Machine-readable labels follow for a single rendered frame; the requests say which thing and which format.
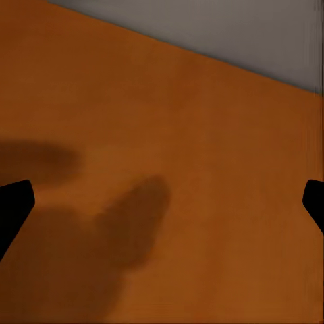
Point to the cabinet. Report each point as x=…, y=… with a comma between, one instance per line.
x=168, y=185

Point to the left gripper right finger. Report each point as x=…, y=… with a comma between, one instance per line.
x=313, y=200

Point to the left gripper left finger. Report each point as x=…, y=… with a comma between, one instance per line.
x=16, y=203

